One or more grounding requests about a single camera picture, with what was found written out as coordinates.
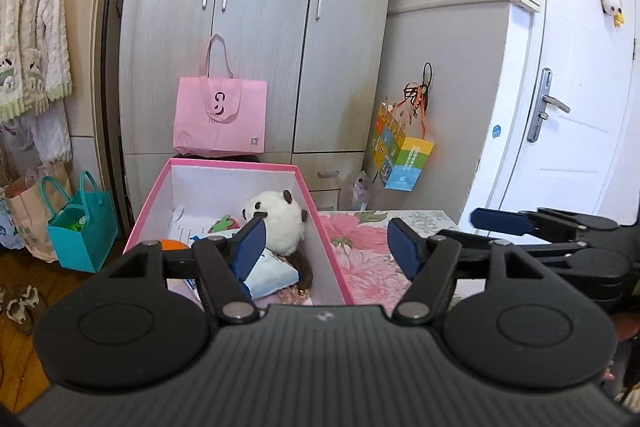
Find blue white small carton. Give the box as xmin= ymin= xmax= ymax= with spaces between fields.
xmin=245 ymin=251 xmax=302 ymax=301

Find small duck plush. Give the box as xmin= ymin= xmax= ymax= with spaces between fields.
xmin=595 ymin=0 xmax=627 ymax=28

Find printed paper sheet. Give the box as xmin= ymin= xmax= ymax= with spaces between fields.
xmin=167 ymin=204 xmax=241 ymax=243

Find white blue printed bag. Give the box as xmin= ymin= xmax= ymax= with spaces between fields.
xmin=0 ymin=189 xmax=26 ymax=250

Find metal door handle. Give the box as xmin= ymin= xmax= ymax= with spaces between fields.
xmin=526 ymin=68 xmax=572 ymax=144

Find white door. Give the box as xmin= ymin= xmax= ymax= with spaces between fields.
xmin=460 ymin=0 xmax=640 ymax=228

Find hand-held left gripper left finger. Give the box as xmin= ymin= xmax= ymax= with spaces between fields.
xmin=100 ymin=216 xmax=268 ymax=325

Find small clear plastic packet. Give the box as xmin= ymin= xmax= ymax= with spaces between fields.
xmin=350 ymin=169 xmax=373 ymax=210

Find brown paper bag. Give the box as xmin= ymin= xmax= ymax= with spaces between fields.
xmin=5 ymin=162 xmax=73 ymax=263

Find white fleece pants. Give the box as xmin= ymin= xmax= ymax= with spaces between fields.
xmin=0 ymin=99 xmax=72 ymax=168

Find grey wooden wardrobe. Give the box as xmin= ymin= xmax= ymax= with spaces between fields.
xmin=117 ymin=0 xmax=401 ymax=212

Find white green knit cardigan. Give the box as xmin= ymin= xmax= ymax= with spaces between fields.
xmin=0 ymin=0 xmax=73 ymax=122

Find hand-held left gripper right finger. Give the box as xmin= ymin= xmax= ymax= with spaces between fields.
xmin=387 ymin=217 xmax=556 ymax=325

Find pink shopping bag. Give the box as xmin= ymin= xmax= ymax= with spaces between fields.
xmin=173 ymin=34 xmax=267 ymax=158

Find panda plush toy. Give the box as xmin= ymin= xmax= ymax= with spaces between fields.
xmin=239 ymin=190 xmax=315 ymax=289

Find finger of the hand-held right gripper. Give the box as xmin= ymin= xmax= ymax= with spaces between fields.
xmin=471 ymin=206 xmax=622 ymax=239
xmin=431 ymin=228 xmax=593 ymax=259

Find pink cardboard box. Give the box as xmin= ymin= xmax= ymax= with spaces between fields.
xmin=123 ymin=158 xmax=355 ymax=308

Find colourful gift bag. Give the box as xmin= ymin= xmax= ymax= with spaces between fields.
xmin=370 ymin=62 xmax=436 ymax=192

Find teal tote bag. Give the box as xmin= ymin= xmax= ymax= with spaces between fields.
xmin=40 ymin=170 xmax=120 ymax=273

